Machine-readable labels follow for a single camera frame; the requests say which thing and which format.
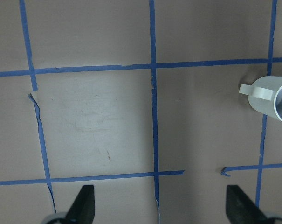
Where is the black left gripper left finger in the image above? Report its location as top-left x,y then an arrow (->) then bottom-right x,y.
65,185 -> 95,224

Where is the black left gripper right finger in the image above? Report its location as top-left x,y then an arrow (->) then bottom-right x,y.
225,185 -> 271,224

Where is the white grey mug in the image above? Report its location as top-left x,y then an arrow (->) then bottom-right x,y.
239,76 -> 282,122

